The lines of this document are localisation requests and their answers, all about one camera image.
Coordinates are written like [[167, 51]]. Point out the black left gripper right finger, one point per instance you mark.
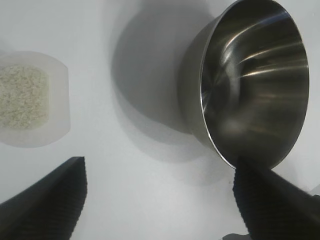
[[272, 210]]

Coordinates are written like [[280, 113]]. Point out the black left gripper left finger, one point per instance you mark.
[[47, 205]]

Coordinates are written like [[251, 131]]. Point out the translucent plastic measuring cup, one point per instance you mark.
[[58, 105]]

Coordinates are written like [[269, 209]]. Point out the stainless steel mixing bowl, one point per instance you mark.
[[255, 82]]

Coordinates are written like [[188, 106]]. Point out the white rice grains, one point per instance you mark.
[[22, 97]]

